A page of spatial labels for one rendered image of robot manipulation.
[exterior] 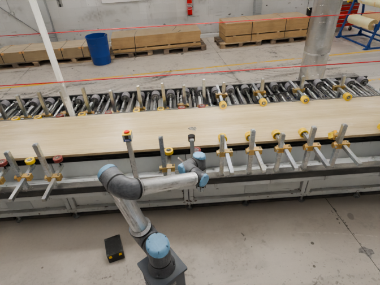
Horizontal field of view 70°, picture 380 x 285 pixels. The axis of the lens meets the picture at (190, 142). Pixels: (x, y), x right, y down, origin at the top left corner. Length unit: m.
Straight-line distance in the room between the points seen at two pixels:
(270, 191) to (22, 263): 2.59
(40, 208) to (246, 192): 2.23
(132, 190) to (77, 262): 1.69
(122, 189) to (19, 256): 2.06
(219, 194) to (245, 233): 0.47
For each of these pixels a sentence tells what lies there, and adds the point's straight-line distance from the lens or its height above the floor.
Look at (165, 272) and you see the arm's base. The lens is 1.99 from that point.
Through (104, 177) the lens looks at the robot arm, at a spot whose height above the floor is 1.43.
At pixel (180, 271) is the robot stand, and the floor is 0.60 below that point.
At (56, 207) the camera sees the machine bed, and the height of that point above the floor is 0.17.
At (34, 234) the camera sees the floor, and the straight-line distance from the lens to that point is 3.44.
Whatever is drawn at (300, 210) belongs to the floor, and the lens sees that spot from 3.27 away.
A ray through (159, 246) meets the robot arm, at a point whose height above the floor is 0.87.
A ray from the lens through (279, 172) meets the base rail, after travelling 2.57.
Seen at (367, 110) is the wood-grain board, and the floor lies 0.90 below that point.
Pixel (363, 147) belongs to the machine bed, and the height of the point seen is 0.73.
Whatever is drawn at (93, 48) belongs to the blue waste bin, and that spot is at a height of 0.44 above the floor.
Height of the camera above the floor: 2.38
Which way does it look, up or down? 36 degrees down
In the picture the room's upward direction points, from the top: 3 degrees counter-clockwise
